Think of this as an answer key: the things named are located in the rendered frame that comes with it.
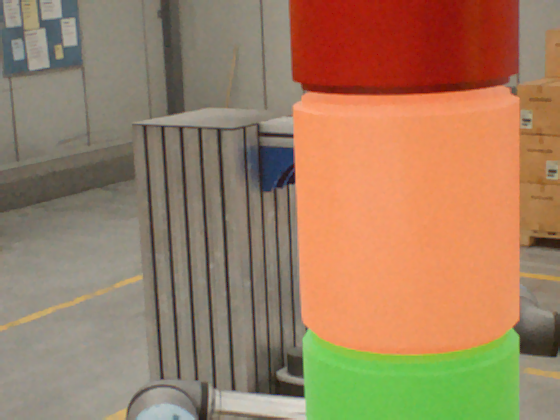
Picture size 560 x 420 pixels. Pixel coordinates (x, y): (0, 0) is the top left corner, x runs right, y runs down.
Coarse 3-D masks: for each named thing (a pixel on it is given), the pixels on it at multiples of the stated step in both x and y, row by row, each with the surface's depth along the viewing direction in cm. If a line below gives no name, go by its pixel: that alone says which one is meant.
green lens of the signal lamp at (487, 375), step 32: (320, 352) 25; (352, 352) 24; (448, 352) 24; (480, 352) 24; (512, 352) 24; (320, 384) 25; (352, 384) 24; (384, 384) 23; (416, 384) 23; (448, 384) 23; (480, 384) 24; (512, 384) 25; (320, 416) 25; (352, 416) 24; (384, 416) 24; (416, 416) 23; (448, 416) 23; (480, 416) 24; (512, 416) 25
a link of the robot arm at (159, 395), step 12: (144, 396) 179; (156, 396) 178; (168, 396) 178; (180, 396) 180; (132, 408) 179; (144, 408) 175; (156, 408) 173; (168, 408) 173; (180, 408) 173; (192, 408) 179
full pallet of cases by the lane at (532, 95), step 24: (552, 48) 932; (552, 72) 936; (528, 96) 890; (552, 96) 878; (528, 120) 893; (552, 120) 882; (528, 144) 898; (552, 144) 886; (528, 168) 902; (552, 168) 890; (528, 192) 905; (552, 192) 894; (528, 216) 909; (552, 216) 898; (528, 240) 915
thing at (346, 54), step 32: (320, 0) 22; (352, 0) 22; (384, 0) 22; (416, 0) 22; (448, 0) 22; (480, 0) 22; (512, 0) 23; (320, 32) 23; (352, 32) 22; (384, 32) 22; (416, 32) 22; (448, 32) 22; (480, 32) 22; (512, 32) 23; (320, 64) 23; (352, 64) 22; (384, 64) 22; (416, 64) 22; (448, 64) 22; (480, 64) 22; (512, 64) 23
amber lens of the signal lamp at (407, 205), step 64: (320, 128) 23; (384, 128) 22; (448, 128) 22; (512, 128) 23; (320, 192) 23; (384, 192) 22; (448, 192) 22; (512, 192) 24; (320, 256) 24; (384, 256) 23; (448, 256) 23; (512, 256) 24; (320, 320) 24; (384, 320) 23; (448, 320) 23; (512, 320) 24
